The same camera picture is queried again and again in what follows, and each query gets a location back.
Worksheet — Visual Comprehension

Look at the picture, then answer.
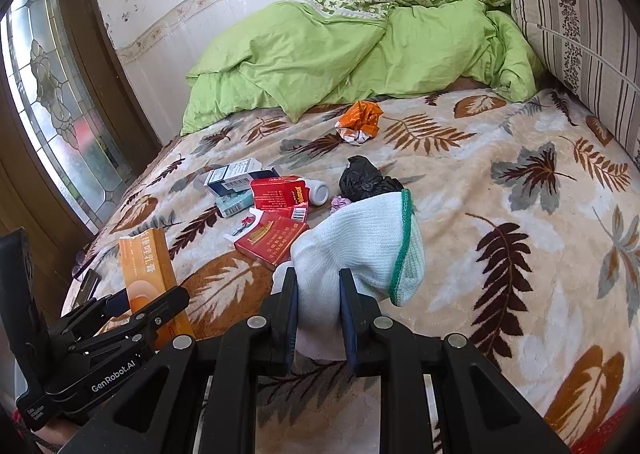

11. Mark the blue and white box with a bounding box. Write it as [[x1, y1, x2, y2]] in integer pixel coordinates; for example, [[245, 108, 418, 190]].
[[194, 159, 283, 197]]

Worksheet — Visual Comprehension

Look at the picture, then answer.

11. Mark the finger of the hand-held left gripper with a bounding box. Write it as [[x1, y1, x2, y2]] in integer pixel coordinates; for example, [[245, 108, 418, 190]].
[[70, 285, 192, 361], [59, 290, 133, 335]]

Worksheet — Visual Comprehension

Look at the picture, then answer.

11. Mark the crumpled orange wrapper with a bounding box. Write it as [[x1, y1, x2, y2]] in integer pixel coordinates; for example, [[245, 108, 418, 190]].
[[336, 101, 384, 142]]

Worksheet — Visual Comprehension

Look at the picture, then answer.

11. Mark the striped floral cushion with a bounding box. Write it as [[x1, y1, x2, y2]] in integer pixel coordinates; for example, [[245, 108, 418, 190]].
[[502, 0, 640, 175]]

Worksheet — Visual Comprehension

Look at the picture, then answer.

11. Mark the red flat box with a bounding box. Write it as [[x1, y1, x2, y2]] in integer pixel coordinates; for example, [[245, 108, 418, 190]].
[[234, 211, 310, 271], [249, 175, 311, 223]]

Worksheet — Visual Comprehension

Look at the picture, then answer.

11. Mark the orange cardboard box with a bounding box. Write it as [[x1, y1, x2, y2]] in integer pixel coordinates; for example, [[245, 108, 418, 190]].
[[118, 228, 196, 351]]

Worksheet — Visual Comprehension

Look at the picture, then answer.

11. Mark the white cable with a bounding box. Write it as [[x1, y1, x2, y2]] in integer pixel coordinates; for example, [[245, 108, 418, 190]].
[[532, 21, 640, 85]]

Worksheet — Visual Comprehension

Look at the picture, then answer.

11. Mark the white knit glove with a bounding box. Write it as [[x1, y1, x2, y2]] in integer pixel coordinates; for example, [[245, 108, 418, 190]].
[[272, 189, 427, 362]]

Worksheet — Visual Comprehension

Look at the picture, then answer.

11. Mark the stained glass window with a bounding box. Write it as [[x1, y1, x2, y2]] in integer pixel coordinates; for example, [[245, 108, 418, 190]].
[[0, 0, 132, 235]]

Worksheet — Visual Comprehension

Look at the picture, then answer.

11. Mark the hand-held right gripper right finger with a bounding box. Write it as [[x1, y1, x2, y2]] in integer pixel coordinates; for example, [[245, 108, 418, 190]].
[[339, 268, 573, 454]]

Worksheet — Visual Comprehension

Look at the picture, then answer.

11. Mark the green duvet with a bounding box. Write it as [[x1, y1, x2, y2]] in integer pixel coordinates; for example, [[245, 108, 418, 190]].
[[181, 0, 547, 135]]

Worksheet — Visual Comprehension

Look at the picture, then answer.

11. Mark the white plastic bottle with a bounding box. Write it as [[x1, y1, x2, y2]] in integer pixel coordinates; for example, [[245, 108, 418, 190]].
[[304, 179, 331, 209]]

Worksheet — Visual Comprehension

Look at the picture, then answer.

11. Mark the teal tissue packet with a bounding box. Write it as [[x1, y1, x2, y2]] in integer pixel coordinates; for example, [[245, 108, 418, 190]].
[[216, 191, 256, 219]]

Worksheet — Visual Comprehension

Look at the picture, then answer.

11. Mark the person's left forearm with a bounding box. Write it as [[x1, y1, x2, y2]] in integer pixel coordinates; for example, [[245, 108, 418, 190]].
[[36, 421, 77, 454]]

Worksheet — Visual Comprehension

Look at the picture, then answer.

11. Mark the small red white packet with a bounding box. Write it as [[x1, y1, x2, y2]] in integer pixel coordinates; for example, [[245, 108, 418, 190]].
[[224, 214, 264, 243]]

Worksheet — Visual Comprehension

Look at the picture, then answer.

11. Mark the black plastic bag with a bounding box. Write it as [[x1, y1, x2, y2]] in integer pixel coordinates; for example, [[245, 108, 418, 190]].
[[339, 155, 403, 203]]

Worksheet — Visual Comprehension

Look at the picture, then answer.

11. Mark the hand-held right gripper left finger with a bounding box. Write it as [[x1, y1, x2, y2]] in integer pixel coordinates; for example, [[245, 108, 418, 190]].
[[65, 268, 301, 454]]

